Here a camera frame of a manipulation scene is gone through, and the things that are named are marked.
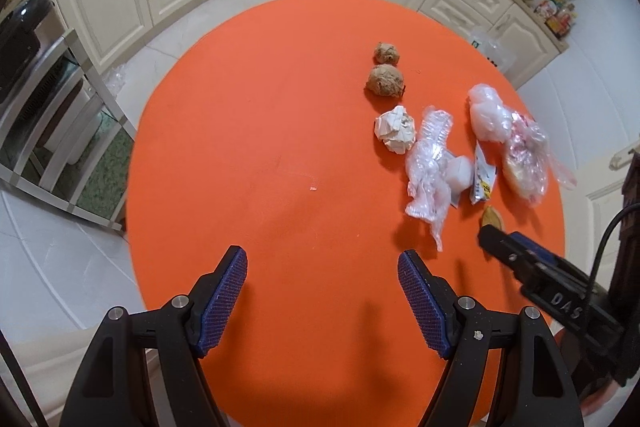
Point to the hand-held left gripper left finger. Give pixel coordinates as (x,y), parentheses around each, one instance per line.
(222,302)

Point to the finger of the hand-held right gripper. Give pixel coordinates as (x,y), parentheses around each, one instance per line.
(505,249)
(537,252)

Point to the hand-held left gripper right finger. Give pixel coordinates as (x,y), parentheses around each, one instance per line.
(422,307)

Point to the clear plastic floor bag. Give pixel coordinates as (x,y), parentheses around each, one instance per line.
(116,82)

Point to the white crumpled paper ball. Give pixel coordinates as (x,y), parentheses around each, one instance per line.
(395,129)

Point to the brown fruit peel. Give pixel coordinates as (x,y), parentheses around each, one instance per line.
(492,218)

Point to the white plastic bag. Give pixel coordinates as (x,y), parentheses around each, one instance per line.
(490,114)

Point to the group of condiment bottles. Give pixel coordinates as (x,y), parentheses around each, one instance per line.
(555,14)

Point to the large brown fibrous ball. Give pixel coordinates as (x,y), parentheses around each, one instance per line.
(385,81)

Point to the yellow white wrapper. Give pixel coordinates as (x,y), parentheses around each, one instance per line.
(482,179)

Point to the cream panel door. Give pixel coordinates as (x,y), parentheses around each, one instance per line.
(607,177)

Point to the black air fryer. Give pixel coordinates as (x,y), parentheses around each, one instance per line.
(22,37)

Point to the small brown fibrous ball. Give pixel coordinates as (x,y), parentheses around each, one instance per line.
(387,53)

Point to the dark brown object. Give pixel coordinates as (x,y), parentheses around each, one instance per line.
(631,207)

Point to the clear pink plastic bag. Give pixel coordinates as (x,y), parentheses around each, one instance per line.
(527,157)

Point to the white crumpled tissue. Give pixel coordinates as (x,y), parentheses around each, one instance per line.
(461,172)

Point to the metal storage rack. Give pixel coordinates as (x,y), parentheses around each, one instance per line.
(65,132)

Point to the clear crumpled plastic wrap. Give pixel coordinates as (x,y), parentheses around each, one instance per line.
(427,167)

